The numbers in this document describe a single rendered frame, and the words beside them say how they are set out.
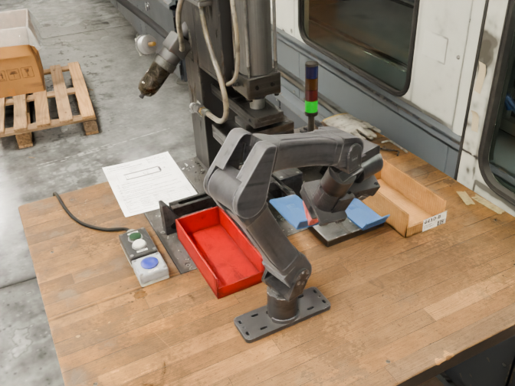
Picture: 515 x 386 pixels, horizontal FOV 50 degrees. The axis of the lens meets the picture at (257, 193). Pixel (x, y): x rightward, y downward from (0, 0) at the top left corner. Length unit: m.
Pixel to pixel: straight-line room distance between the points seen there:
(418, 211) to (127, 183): 0.82
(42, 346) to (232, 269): 1.39
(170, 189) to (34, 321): 1.24
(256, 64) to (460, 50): 0.64
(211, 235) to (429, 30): 0.89
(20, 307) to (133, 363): 1.66
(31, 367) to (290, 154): 1.77
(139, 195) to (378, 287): 0.72
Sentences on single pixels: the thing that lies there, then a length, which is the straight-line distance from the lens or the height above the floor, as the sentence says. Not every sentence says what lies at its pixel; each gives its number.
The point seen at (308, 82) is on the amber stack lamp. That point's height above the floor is 1.14.
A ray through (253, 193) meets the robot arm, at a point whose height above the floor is 1.27.
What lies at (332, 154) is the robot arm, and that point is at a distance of 1.00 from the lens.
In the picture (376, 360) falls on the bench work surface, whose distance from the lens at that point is 1.12.
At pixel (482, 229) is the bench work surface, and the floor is 0.90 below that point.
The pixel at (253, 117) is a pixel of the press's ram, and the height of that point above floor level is 1.18.
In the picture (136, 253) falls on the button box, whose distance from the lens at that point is 1.34.
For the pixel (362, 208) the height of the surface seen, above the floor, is 0.92.
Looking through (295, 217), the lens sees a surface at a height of 1.00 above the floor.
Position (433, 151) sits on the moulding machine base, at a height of 0.89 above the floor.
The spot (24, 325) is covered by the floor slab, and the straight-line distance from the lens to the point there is 2.66.
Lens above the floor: 1.75
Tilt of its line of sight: 33 degrees down
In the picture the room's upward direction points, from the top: 3 degrees counter-clockwise
